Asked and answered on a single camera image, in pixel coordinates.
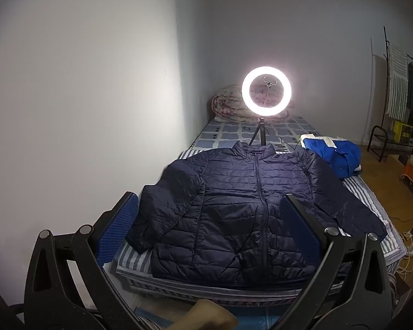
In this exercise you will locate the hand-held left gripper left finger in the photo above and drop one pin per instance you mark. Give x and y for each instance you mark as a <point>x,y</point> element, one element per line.
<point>120,227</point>

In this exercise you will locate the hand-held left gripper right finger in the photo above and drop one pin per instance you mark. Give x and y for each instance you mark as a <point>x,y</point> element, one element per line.
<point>303,228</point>

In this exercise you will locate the navy puffer jacket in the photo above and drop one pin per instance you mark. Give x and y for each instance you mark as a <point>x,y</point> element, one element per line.
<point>227,213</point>

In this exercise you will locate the black clothes rack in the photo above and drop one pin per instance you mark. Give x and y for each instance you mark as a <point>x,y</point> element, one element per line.
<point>386,51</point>

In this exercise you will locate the grey striped bed sheet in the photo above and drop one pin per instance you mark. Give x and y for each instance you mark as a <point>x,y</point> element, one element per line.
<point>364,192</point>

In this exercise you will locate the blue and white garment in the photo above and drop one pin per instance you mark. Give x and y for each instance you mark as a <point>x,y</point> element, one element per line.
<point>344,158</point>

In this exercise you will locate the white power strip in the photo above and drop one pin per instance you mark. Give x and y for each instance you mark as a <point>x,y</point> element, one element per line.
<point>412,232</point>

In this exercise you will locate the black metal shoe rack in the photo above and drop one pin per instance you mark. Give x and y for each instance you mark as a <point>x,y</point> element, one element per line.
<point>377,137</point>

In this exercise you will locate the blue checked bed sheet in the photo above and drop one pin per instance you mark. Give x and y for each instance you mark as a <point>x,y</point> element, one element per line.
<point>223,134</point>

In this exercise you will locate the person's tan slipper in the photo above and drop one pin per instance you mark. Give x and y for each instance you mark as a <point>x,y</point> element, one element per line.
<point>210,314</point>

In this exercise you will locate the yellow box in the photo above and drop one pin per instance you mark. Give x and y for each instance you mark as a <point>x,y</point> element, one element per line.
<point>402,131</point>

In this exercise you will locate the rolled floral quilt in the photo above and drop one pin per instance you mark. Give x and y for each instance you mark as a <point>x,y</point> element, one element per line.
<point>227,103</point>

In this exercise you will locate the striped hanging towel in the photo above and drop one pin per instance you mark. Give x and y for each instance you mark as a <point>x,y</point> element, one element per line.
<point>397,82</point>

